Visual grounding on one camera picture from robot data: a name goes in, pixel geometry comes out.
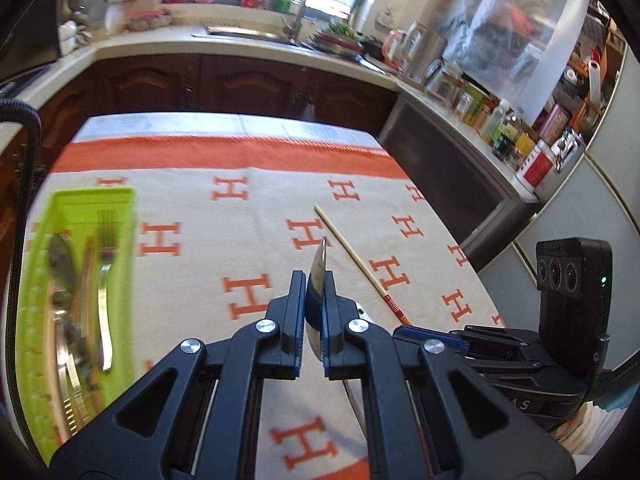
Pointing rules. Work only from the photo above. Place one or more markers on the black range hood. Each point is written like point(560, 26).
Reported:
point(30, 35)

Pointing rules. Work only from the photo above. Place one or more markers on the oval metal spoon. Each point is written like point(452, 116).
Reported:
point(317, 280)

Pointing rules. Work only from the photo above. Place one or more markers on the clear glass jar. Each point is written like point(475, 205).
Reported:
point(442, 82)

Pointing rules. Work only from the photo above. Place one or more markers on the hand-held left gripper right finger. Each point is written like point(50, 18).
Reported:
point(331, 320)

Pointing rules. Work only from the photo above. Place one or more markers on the basin of green vegetables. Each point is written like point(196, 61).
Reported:
point(340, 37)

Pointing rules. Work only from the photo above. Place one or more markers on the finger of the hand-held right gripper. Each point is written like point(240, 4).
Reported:
point(495, 341)
point(425, 336)

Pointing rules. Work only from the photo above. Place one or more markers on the person's right forearm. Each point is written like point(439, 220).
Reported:
point(590, 435)

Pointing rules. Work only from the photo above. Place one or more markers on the white paper towel roll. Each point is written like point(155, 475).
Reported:
point(593, 82)

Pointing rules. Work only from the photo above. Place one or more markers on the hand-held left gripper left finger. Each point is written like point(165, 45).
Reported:
point(299, 320)

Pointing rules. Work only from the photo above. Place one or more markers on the green dish soap bottle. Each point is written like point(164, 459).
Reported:
point(285, 2)

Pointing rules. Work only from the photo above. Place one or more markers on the stainless steel built-in appliance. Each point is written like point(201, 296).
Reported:
point(450, 175)

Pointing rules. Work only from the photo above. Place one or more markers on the row of condiment bottles and boxes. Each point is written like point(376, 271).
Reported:
point(510, 135)

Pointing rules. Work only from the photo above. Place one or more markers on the white wall socket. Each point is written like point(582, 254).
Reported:
point(386, 16)

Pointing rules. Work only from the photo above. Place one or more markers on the small metal spoon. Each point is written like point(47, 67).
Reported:
point(70, 390)

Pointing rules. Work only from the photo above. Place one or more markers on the small white containers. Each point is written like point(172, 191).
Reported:
point(69, 34)

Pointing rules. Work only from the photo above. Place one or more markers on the clear plastic wall sheet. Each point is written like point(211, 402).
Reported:
point(515, 25)

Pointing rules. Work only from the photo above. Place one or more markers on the metal kitchen faucet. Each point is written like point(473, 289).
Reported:
point(296, 20)

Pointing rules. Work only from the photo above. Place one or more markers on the beige and orange printed blanket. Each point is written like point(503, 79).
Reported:
point(250, 200)

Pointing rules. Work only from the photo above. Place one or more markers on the dark wooden kitchen cabinets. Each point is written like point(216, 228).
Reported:
point(200, 85)

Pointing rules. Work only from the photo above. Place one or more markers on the metal fork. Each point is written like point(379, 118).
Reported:
point(105, 285)

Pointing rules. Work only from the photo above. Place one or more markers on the green plastic utensil tray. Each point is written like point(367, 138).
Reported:
point(122, 200)

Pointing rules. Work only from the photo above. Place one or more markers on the white kitchen countertop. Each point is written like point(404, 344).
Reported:
point(150, 46)

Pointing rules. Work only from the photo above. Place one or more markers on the stainless steel sink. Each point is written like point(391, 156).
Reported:
point(240, 34)

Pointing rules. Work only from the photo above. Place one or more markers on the white chopstick red striped end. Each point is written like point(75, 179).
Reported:
point(350, 255)

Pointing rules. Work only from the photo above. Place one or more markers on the silver electric kettle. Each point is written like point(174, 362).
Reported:
point(427, 50)

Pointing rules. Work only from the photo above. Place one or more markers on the clear lidded food container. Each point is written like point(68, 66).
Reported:
point(147, 20)

